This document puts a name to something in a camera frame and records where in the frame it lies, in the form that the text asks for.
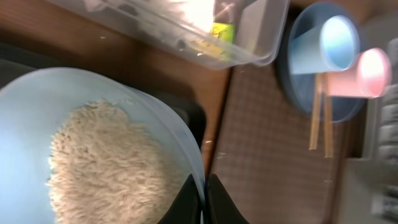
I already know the grey dishwasher rack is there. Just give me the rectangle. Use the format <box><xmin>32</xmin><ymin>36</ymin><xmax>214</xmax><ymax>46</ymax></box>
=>
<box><xmin>335</xmin><ymin>18</ymin><xmax>398</xmax><ymax>224</ymax></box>

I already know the wooden chopstick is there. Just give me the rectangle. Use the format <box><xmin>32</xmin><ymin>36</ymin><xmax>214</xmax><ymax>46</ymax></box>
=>
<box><xmin>322</xmin><ymin>73</ymin><xmax>334</xmax><ymax>158</ymax></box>
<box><xmin>309</xmin><ymin>73</ymin><xmax>322</xmax><ymax>150</ymax></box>

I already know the dark blue plate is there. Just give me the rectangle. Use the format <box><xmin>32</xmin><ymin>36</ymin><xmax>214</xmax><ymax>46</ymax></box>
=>
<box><xmin>275</xmin><ymin>1</ymin><xmax>366</xmax><ymax>123</ymax></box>

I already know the brown serving tray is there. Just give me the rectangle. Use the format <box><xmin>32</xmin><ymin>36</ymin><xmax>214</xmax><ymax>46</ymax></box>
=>
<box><xmin>208</xmin><ymin>6</ymin><xmax>368</xmax><ymax>224</ymax></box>

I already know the right wooden chopstick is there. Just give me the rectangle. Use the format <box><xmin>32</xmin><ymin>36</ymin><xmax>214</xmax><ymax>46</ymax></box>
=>
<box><xmin>322</xmin><ymin>73</ymin><xmax>334</xmax><ymax>158</ymax></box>

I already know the pink cup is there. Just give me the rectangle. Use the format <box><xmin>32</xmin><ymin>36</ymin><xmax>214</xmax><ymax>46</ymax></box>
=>
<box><xmin>324</xmin><ymin>48</ymin><xmax>392</xmax><ymax>98</ymax></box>

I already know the left wooden chopstick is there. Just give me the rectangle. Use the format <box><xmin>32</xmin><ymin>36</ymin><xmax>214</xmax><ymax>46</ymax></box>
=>
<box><xmin>309</xmin><ymin>73</ymin><xmax>322</xmax><ymax>150</ymax></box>

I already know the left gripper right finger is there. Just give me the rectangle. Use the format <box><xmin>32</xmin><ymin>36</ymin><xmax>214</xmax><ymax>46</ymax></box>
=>
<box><xmin>203</xmin><ymin>174</ymin><xmax>249</xmax><ymax>224</ymax></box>

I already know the light blue rice bowl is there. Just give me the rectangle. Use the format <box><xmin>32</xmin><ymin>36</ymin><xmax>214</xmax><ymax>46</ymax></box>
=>
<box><xmin>1</xmin><ymin>67</ymin><xmax>205</xmax><ymax>223</ymax></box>

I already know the large white tissue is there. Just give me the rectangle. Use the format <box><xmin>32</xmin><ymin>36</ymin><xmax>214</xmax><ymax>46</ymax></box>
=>
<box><xmin>148</xmin><ymin>0</ymin><xmax>215</xmax><ymax>32</ymax></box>

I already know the light blue cup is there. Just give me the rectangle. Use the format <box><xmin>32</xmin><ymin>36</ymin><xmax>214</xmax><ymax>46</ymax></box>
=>
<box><xmin>289</xmin><ymin>16</ymin><xmax>359</xmax><ymax>75</ymax></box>

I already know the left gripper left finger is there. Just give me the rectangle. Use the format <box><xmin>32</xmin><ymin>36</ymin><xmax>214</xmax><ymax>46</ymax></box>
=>
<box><xmin>158</xmin><ymin>174</ymin><xmax>201</xmax><ymax>224</ymax></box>

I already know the foil snack wrapper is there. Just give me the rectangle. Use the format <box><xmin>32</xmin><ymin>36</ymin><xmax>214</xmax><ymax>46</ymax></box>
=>
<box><xmin>192</xmin><ymin>22</ymin><xmax>234</xmax><ymax>60</ymax></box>

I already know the clear plastic bin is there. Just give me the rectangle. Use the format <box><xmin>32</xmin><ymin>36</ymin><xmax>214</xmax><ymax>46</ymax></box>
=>
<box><xmin>51</xmin><ymin>0</ymin><xmax>290</xmax><ymax>70</ymax></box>

